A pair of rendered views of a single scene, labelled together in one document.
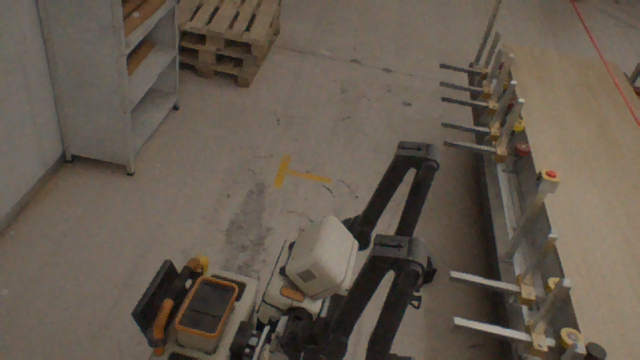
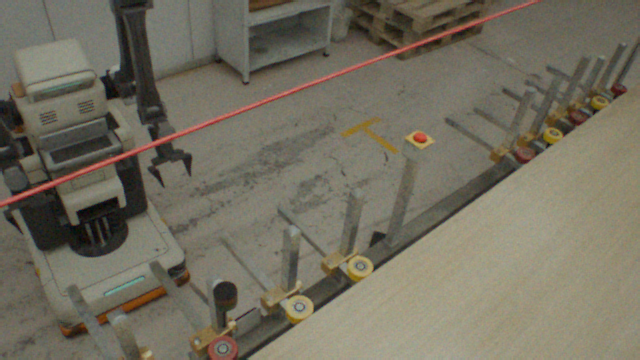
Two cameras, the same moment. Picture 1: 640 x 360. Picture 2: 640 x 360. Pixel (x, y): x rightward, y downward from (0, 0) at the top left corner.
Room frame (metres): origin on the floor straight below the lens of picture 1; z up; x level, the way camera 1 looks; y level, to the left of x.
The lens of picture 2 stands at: (0.85, -1.58, 2.15)
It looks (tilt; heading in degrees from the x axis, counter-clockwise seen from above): 43 degrees down; 43
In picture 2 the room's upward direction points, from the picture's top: 7 degrees clockwise
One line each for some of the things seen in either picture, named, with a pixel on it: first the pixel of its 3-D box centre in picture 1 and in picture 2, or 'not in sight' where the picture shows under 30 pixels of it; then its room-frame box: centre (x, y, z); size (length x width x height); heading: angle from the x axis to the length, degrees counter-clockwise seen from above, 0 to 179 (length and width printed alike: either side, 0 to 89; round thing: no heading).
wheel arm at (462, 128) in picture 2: (482, 150); (483, 142); (2.68, -0.84, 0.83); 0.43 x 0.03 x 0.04; 89
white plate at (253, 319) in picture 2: not in sight; (226, 336); (1.25, -0.88, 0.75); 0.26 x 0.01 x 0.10; 179
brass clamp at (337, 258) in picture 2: (524, 289); (340, 259); (1.70, -0.92, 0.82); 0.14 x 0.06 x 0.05; 179
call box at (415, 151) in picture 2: (546, 181); (417, 148); (1.98, -0.92, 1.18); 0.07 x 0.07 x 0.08; 89
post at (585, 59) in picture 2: (497, 89); (567, 97); (3.22, -0.95, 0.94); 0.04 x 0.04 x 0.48; 89
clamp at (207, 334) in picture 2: not in sight; (214, 336); (1.20, -0.91, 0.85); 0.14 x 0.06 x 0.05; 179
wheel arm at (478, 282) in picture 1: (501, 287); (318, 244); (1.68, -0.82, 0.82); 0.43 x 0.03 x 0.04; 89
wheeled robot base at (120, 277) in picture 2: not in sight; (104, 250); (1.22, 0.19, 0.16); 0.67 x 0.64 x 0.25; 84
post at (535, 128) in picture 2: (498, 116); (538, 121); (2.97, -0.95, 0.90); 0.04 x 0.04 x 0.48; 89
